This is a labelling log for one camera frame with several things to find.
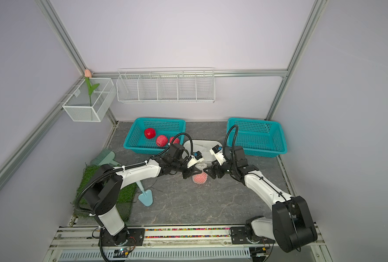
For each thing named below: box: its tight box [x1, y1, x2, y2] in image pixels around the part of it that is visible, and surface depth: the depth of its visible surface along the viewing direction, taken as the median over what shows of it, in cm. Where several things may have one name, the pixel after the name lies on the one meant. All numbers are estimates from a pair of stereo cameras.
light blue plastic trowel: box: [135, 180, 154, 207], surface depth 88 cm
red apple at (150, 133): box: [144, 127, 156, 140], surface depth 110 cm
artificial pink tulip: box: [84, 68, 101, 107], surface depth 92 cm
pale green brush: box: [90, 148, 122, 167], surface depth 103 cm
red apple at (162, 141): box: [155, 134, 168, 148], surface depth 104 cm
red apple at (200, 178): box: [192, 171, 208, 184], surface depth 87 cm
